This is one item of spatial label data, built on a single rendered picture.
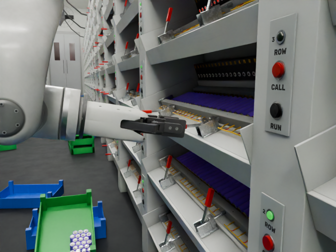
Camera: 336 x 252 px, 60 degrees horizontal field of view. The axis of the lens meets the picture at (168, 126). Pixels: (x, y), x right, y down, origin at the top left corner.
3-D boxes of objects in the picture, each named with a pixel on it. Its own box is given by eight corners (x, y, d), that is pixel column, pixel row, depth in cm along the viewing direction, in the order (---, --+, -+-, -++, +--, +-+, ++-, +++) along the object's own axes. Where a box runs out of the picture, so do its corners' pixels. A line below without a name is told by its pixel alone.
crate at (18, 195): (-9, 209, 147) (-10, 194, 146) (11, 193, 167) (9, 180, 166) (51, 207, 148) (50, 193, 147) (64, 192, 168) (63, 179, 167)
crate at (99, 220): (26, 250, 111) (25, 230, 110) (34, 225, 131) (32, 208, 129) (106, 237, 120) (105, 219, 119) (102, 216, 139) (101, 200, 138)
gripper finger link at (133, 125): (105, 123, 47) (130, 123, 52) (140, 133, 42) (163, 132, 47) (106, 116, 47) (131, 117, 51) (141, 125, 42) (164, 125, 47)
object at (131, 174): (146, 225, 111) (132, 194, 107) (122, 176, 168) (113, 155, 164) (192, 201, 115) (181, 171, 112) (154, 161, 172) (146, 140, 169)
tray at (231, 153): (260, 195, 38) (240, 130, 36) (151, 126, 96) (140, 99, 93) (373, 133, 43) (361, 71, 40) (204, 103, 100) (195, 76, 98)
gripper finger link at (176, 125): (146, 133, 50) (182, 137, 52) (150, 137, 47) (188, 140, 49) (148, 115, 49) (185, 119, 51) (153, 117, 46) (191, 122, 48)
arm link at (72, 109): (60, 134, 51) (78, 135, 52) (57, 144, 43) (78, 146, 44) (66, 86, 51) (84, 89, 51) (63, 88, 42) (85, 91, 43)
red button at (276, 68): (280, 77, 30) (281, 61, 30) (270, 77, 32) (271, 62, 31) (288, 77, 30) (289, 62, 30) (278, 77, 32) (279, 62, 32)
